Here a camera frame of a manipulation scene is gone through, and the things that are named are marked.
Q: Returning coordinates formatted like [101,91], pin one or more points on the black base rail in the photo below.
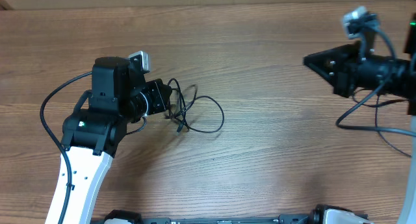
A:
[321,214]

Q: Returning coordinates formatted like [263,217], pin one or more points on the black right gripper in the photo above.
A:
[339,63]

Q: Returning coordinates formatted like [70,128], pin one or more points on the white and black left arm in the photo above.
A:
[91,133]

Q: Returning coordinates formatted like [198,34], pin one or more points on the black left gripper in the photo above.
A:
[154,88]

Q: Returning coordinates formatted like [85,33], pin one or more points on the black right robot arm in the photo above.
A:
[370,63]

